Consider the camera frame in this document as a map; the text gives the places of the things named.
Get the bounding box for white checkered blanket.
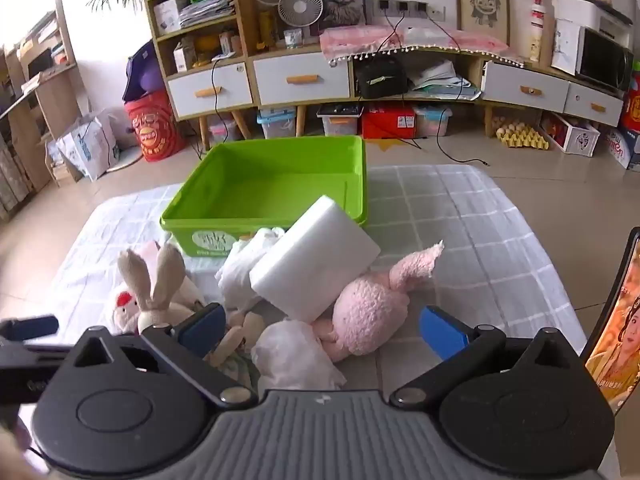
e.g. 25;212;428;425
37;162;591;396

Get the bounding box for white foam block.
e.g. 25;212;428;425
248;195;382;322

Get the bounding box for small white fan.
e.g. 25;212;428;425
277;0;323;36

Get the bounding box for white cardboard box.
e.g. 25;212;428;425
153;0;188;36

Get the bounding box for white paper shopping bag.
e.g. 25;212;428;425
56;110;121;182

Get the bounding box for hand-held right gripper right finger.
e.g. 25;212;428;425
389;304;590;409

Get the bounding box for black microwave oven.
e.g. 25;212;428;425
575;27;635;95

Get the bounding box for low wooden cabinet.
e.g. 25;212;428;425
248;42;626;138

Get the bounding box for paper sheet with drawing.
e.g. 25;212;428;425
550;19;587;75

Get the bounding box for green plastic bin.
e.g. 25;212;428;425
160;135;370;259

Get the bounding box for tall wooden shelf cabinet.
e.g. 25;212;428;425
145;0;261;148

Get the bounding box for tablet with lit screen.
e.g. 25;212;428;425
582;227;640;416

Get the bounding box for clear box with blue lid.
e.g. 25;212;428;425
256;107;298;140

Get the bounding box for clear box with pink contents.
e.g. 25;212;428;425
207;112;241;146

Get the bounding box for stack of papers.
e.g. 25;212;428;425
177;0;236;28

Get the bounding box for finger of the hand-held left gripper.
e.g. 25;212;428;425
0;314;60;342
0;343;71;406

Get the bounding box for red cardboard box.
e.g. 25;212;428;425
361;105;417;140

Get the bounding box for wall socket row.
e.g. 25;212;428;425
377;0;446;22

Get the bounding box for wooden desk shelf unit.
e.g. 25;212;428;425
0;0;91;221

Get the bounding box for white plush with red comb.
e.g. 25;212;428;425
111;241;206;336

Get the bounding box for black power cable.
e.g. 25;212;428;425
192;57;238;156

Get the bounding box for framed cat picture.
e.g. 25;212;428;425
313;0;371;31

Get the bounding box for clear box with pastel contents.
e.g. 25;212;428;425
414;106;453;137

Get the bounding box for white printer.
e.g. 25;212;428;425
556;0;636;48

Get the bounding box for clear box with orange handle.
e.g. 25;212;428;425
317;105;363;137

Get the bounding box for pink tasselled cloth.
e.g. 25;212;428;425
320;25;526;67

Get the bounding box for black bag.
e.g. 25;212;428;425
355;55;408;100

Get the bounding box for white and blue carton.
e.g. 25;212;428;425
605;127;640;170

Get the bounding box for yellow egg tray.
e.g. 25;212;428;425
492;116;550;151

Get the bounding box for grey white plush toy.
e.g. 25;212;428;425
215;227;286;311

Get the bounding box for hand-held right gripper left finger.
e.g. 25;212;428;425
57;302;259;409

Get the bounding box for pile of folded fabrics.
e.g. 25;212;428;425
407;60;482;101

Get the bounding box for pink plush toy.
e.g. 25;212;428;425
312;240;445;363

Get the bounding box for purple cushion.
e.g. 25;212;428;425
122;40;163;103

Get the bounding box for framed cartoon drawing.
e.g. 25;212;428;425
454;0;512;46

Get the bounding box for white cloth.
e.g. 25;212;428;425
250;319;347;391

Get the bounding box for small white carton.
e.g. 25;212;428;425
173;42;197;73

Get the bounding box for white box with red print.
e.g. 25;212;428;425
542;112;601;155

